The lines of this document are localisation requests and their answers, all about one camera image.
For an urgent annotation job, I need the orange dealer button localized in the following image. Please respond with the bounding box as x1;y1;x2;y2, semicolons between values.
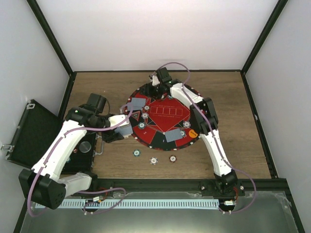
189;129;198;138

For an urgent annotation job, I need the orange blue 10 chip stack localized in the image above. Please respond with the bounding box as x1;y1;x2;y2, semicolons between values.
150;157;158;165

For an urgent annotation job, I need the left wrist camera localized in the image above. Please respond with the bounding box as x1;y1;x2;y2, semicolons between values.
86;93;107;114

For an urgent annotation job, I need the dealt card seat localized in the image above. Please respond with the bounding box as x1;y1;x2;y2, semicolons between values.
131;98;146;110
165;129;183;143

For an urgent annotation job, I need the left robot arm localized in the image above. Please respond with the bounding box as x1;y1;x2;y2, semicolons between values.
18;106;129;210

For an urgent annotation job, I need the blue backed card deck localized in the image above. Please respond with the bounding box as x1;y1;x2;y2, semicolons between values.
115;124;133;138

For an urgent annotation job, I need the round red black poker mat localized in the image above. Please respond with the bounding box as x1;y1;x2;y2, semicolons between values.
127;88;200;151

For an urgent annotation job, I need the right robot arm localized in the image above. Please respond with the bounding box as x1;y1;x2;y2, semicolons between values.
140;81;238;196

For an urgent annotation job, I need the light blue slotted cable duct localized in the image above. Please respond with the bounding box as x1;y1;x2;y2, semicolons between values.
35;199;219;209

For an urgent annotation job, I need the black enclosure frame post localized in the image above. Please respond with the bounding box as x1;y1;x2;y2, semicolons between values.
26;0;75;73

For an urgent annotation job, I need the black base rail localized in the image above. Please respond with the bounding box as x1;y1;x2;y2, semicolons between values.
88;178;290;198

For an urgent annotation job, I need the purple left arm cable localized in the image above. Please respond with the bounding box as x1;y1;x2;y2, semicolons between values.
26;103;134;217

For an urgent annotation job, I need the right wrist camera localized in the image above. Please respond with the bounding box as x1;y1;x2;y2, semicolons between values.
156;67;172;83

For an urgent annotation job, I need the black poker set case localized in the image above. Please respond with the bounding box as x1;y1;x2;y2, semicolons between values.
5;100;97;175

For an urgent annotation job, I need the dealt card bottom seat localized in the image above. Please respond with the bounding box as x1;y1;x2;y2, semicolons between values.
165;129;183;143

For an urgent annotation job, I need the red 100 chip stack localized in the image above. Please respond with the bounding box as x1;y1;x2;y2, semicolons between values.
169;155;177;163

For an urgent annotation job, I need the round grey metal disc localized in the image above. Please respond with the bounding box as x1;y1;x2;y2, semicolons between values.
79;141;92;153

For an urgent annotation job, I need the green blue 50 chip stack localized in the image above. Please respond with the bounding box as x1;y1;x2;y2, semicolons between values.
133;150;141;157

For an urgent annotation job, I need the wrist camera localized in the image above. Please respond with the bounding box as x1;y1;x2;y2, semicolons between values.
86;93;107;114
156;67;172;83

